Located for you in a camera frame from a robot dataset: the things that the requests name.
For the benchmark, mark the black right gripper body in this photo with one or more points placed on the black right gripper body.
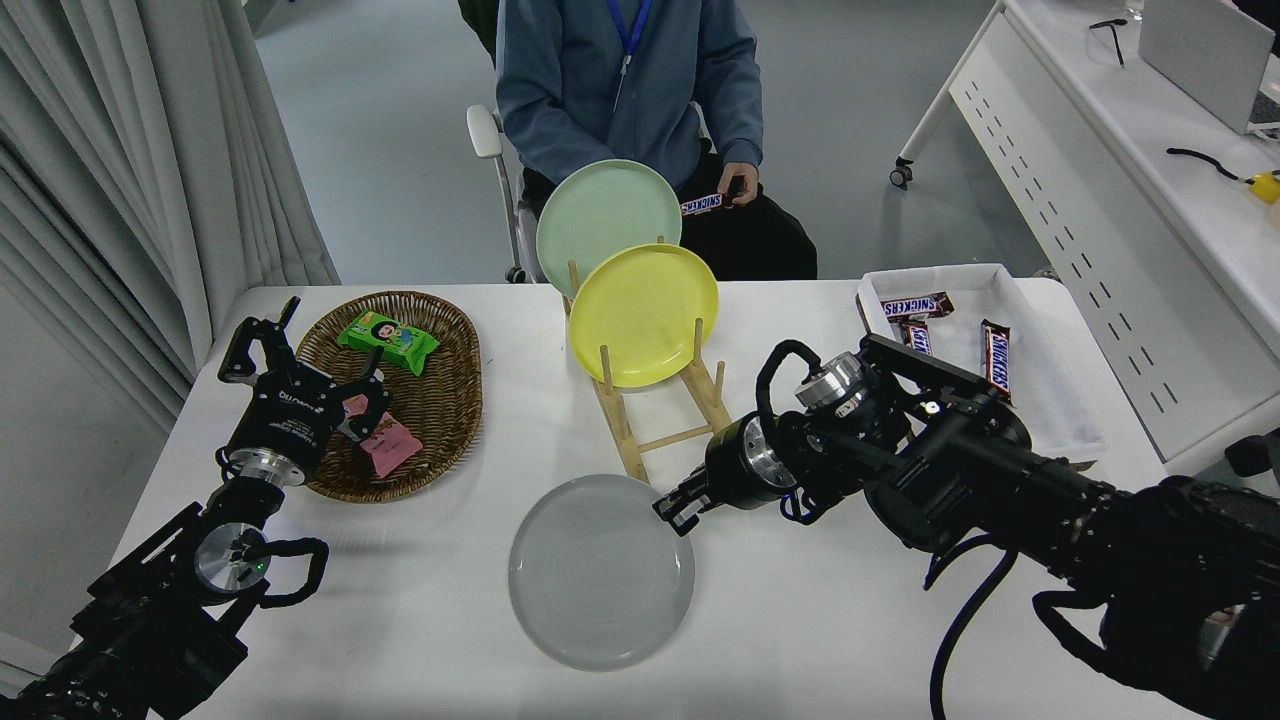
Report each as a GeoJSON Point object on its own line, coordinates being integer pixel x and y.
{"type": "Point", "coordinates": [735, 468]}

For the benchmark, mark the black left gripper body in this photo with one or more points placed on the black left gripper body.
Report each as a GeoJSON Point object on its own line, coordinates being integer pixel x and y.
{"type": "Point", "coordinates": [290, 415]}

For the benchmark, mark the grey plate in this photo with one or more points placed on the grey plate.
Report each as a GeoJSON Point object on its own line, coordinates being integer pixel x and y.
{"type": "Point", "coordinates": [600, 580]}

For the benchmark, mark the snickers bar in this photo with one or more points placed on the snickers bar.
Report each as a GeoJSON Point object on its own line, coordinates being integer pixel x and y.
{"type": "Point", "coordinates": [915, 305]}
{"type": "Point", "coordinates": [702, 204]}
{"type": "Point", "coordinates": [996, 360]}
{"type": "Point", "coordinates": [918, 338]}

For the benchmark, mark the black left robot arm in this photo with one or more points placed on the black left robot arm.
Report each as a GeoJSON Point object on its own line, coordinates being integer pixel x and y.
{"type": "Point", "coordinates": [150, 620]}

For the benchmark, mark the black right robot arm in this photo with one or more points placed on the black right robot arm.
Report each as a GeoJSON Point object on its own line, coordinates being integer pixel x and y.
{"type": "Point", "coordinates": [980, 480]}

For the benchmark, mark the wooden plate rack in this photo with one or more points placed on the wooden plate rack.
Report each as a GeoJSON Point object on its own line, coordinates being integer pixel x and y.
{"type": "Point", "coordinates": [631, 462]}

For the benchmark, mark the yellow plate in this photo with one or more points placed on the yellow plate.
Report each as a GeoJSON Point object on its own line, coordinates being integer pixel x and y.
{"type": "Point", "coordinates": [640, 315]}

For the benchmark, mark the pale green plate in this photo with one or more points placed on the pale green plate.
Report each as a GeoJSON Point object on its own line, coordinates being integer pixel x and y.
{"type": "Point", "coordinates": [600, 215]}

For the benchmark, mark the person's left hand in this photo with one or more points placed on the person's left hand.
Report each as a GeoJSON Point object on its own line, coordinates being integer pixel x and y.
{"type": "Point", "coordinates": [740, 185]}

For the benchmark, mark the small pink snack packet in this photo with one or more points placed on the small pink snack packet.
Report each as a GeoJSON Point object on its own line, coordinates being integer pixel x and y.
{"type": "Point", "coordinates": [354, 405]}

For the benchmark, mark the large pink snack packet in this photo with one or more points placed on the large pink snack packet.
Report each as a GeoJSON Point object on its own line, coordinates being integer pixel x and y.
{"type": "Point", "coordinates": [392, 448]}

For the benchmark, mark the green snack packet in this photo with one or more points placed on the green snack packet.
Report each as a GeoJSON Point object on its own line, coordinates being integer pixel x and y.
{"type": "Point", "coordinates": [390, 340]}

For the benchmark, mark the brown wicker basket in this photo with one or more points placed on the brown wicker basket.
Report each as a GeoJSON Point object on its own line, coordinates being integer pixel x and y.
{"type": "Point", "coordinates": [440, 400]}

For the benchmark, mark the grey curtain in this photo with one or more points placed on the grey curtain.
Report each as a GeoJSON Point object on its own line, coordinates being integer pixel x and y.
{"type": "Point", "coordinates": [120, 150]}

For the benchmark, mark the white chair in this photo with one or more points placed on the white chair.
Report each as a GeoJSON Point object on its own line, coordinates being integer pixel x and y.
{"type": "Point", "coordinates": [485, 130]}

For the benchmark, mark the white lined tray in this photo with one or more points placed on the white lined tray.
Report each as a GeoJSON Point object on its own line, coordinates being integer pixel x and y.
{"type": "Point", "coordinates": [1040, 340]}

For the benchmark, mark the person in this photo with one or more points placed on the person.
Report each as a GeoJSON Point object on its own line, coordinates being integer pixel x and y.
{"type": "Point", "coordinates": [620, 100]}

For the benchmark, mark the dark green jacket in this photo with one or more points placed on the dark green jacket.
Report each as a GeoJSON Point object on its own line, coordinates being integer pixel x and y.
{"type": "Point", "coordinates": [480, 20]}

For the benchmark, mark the white perforated desk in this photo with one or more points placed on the white perforated desk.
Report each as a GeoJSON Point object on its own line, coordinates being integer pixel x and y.
{"type": "Point", "coordinates": [1100, 180]}

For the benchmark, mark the black glasses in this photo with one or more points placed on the black glasses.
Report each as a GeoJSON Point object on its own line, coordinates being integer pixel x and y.
{"type": "Point", "coordinates": [1110, 30]}

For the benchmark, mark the yellow round object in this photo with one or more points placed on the yellow round object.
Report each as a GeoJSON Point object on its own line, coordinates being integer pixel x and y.
{"type": "Point", "coordinates": [1266, 188]}

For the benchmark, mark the white laptop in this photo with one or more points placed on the white laptop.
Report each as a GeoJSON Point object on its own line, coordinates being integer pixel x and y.
{"type": "Point", "coordinates": [1200, 50]}

